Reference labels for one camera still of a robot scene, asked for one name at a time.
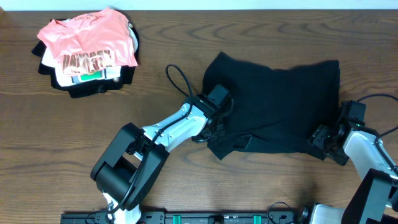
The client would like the black garment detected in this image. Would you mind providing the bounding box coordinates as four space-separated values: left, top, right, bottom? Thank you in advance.
202 52 340 160

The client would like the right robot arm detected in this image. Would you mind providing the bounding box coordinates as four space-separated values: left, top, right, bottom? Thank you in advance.
300 101 397 224

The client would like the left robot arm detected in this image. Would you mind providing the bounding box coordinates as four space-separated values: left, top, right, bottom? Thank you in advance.
86 85 233 223

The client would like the white folded t-shirt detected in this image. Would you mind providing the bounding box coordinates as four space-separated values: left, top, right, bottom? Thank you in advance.
41 24 139 88

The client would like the right black cable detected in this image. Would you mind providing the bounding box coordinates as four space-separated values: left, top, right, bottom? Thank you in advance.
356 93 398 175

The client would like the black cable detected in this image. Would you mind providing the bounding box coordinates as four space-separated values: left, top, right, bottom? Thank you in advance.
107 63 195 215
356 93 398 175

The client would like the left black cable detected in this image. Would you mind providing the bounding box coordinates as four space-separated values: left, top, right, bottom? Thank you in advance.
107 63 195 215

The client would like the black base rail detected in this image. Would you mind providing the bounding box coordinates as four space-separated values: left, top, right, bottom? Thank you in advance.
60 210 309 224

